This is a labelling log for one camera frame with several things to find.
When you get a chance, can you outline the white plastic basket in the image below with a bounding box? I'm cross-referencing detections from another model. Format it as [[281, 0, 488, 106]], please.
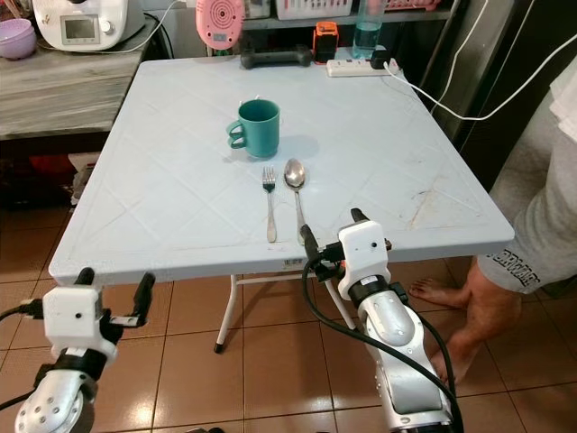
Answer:
[[275, 0, 355, 22]]

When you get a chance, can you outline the pink round appliance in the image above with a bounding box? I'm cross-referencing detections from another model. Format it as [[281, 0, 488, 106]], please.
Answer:
[[197, 0, 246, 53]]

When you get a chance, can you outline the white power strip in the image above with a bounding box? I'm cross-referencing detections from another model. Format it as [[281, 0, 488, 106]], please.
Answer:
[[327, 58, 403, 79]]

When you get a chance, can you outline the white power strip cable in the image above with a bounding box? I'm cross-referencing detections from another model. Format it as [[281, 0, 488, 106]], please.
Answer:
[[389, 32, 577, 124]]

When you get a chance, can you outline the grey wooden counter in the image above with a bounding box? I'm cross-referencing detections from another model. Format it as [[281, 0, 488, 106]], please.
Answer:
[[0, 43, 146, 165]]

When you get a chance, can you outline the light blue folding table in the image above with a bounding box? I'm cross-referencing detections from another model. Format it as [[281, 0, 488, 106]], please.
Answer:
[[48, 56, 517, 355]]

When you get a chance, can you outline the white kitchen machine with display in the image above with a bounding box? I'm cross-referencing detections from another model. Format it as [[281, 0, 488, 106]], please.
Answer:
[[33, 0, 146, 53]]

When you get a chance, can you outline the teal plastic mug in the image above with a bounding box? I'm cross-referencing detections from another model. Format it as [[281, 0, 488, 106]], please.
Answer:
[[227, 98, 282, 161]]

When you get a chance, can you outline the blue clear water bottle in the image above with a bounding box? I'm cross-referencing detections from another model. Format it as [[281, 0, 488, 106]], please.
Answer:
[[354, 0, 388, 60]]

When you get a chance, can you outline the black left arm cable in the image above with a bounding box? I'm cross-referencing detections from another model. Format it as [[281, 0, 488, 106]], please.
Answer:
[[0, 301, 48, 412]]

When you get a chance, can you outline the steel fork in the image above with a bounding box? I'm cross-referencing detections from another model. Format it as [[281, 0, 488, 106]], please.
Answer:
[[261, 167, 279, 244]]

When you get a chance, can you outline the black dumbbell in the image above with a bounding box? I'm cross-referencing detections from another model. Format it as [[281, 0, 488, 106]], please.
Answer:
[[240, 50, 315, 72]]

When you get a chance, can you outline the orange and black device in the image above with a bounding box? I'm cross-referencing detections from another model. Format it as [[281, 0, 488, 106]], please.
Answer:
[[314, 22, 341, 63]]

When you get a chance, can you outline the white kitchen machine cable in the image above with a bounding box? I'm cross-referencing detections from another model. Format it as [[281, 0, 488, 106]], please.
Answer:
[[104, 0, 188, 57]]

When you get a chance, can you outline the steel spoon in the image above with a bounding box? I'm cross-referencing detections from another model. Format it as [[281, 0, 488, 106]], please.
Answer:
[[283, 159, 313, 247]]

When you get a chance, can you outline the white bin with papers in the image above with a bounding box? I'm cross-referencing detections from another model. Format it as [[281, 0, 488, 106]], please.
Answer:
[[68, 152, 103, 205]]

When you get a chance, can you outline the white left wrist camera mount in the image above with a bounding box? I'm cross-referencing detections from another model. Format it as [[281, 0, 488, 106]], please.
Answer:
[[45, 287, 112, 352]]

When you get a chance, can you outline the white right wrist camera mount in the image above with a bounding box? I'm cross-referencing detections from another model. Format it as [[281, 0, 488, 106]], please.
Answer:
[[337, 221, 391, 304]]

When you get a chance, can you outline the dark grey refrigerator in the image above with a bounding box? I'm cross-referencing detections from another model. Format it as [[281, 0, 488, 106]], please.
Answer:
[[419, 0, 577, 190]]

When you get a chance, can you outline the person in grey shorts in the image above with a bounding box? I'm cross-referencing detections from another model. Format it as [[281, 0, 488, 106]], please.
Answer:
[[408, 54, 577, 391]]

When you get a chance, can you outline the purple plastic bowl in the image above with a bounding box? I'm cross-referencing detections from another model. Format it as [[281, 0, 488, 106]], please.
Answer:
[[0, 18, 38, 61]]

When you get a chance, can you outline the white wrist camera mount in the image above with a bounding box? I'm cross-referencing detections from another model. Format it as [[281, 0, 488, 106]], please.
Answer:
[[337, 221, 391, 304], [45, 287, 112, 352]]

